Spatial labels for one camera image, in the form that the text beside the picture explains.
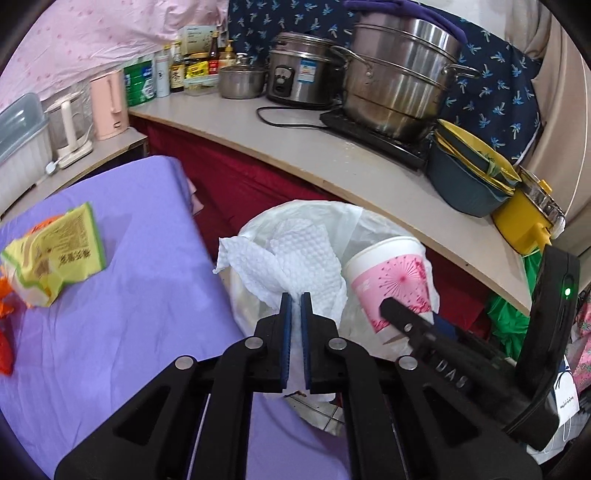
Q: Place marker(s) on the glass food container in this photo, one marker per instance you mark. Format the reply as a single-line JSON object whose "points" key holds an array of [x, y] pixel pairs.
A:
{"points": [[201, 85]]}

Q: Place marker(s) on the dark sauce bottle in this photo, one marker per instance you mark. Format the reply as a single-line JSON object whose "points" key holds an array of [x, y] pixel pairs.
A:
{"points": [[213, 60]]}

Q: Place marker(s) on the red curtain cloth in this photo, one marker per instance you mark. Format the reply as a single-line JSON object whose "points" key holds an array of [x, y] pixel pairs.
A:
{"points": [[240, 184]]}

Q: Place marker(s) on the yellow electric pot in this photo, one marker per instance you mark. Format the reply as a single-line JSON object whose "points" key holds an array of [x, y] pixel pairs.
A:
{"points": [[517, 221]]}

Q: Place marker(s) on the beige curtain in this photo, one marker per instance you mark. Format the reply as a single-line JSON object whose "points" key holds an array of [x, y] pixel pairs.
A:
{"points": [[563, 115]]}

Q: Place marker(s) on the yellow condiment bottle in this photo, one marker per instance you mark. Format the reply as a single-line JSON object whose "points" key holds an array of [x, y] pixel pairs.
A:
{"points": [[227, 57]]}

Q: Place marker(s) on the black induction cooker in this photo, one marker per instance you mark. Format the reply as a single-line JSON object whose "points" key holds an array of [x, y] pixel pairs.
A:
{"points": [[369, 138]]}

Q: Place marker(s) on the white paper towel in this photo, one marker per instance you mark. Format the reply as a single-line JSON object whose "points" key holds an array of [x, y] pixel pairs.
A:
{"points": [[295, 258]]}

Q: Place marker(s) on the purple tablecloth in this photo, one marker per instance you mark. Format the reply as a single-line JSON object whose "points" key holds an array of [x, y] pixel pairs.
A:
{"points": [[138, 323]]}

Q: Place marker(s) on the purple cloth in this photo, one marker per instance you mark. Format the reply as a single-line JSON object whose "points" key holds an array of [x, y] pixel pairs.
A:
{"points": [[443, 23]]}

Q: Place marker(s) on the pink electric kettle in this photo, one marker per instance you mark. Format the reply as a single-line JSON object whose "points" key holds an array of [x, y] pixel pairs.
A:
{"points": [[108, 106]]}

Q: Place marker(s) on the large steel steamer pot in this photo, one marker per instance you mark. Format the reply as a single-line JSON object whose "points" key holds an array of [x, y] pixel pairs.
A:
{"points": [[397, 83]]}

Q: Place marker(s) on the glass electric kettle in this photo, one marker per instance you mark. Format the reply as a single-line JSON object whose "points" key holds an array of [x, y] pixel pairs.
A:
{"points": [[67, 124]]}

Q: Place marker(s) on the white bottle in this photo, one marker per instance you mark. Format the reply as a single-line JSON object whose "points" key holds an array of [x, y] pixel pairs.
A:
{"points": [[162, 76]]}

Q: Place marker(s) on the green tin can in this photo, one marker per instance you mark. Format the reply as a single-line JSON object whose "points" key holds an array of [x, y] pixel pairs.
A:
{"points": [[141, 83]]}

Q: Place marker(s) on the yellow label jar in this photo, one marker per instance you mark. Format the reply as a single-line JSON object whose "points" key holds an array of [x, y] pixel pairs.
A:
{"points": [[196, 69]]}

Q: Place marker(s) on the navy patterned cloth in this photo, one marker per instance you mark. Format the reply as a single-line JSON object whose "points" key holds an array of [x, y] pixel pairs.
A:
{"points": [[498, 83]]}

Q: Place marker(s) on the steel rice cooker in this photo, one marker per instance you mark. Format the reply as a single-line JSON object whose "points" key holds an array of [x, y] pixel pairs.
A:
{"points": [[304, 74]]}

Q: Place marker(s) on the soy sauce bottle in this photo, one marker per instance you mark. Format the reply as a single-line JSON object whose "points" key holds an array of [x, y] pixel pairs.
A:
{"points": [[177, 76]]}

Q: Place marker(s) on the white paper bag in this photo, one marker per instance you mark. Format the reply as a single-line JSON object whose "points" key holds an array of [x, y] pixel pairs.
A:
{"points": [[570, 397]]}

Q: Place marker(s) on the clear lidded storage box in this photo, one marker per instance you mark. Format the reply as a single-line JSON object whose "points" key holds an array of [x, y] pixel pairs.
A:
{"points": [[23, 157]]}

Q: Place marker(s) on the yellow-green snack packet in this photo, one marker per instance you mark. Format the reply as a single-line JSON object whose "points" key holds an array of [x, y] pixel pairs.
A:
{"points": [[60, 258]]}

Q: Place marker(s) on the small steel pot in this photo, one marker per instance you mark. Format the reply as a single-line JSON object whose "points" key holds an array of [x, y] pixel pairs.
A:
{"points": [[240, 83]]}

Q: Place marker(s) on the pink floral cloth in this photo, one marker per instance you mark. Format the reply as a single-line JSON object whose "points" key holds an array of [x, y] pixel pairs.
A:
{"points": [[584, 332]]}

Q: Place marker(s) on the white-lined trash bin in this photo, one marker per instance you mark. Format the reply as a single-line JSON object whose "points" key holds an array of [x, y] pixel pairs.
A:
{"points": [[344, 217]]}

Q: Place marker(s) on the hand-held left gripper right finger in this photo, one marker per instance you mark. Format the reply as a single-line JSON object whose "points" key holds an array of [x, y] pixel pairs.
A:
{"points": [[307, 332]]}

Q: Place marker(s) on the green plastic bag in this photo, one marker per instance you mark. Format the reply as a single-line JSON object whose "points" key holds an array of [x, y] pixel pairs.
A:
{"points": [[503, 318]]}

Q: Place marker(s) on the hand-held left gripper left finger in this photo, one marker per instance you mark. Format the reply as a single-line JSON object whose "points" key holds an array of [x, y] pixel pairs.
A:
{"points": [[286, 332]]}

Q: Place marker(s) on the pink paper cup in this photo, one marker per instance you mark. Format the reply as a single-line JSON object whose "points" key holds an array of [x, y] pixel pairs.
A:
{"points": [[397, 277]]}

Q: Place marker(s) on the stacked teal yellow basins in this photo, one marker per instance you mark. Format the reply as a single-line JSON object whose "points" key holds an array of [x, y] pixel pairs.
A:
{"points": [[452, 184]]}

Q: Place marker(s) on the white power plug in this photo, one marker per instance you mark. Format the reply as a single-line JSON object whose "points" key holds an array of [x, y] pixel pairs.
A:
{"points": [[51, 167]]}

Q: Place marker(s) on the pink dotted cloth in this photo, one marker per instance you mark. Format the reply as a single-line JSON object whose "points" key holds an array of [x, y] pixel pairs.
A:
{"points": [[92, 32]]}

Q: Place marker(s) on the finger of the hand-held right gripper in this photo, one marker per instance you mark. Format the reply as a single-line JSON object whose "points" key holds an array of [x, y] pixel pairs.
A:
{"points": [[401, 318]]}

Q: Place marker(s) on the yellow plastic colander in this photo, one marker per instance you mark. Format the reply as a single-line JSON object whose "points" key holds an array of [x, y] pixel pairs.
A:
{"points": [[466, 138]]}

